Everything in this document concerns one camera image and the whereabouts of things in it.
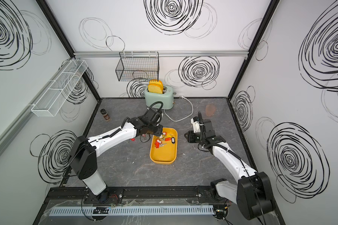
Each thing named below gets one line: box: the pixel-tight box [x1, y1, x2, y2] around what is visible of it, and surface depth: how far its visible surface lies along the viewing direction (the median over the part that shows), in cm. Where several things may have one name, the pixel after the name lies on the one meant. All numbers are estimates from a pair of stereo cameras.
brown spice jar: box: [99, 108, 111, 121], surface depth 101 cm
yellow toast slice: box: [147, 79, 164, 94], surface depth 104 cm
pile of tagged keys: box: [154, 131, 173, 149], surface depth 95 cm
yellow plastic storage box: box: [149, 127, 178, 165], surface depth 93 cm
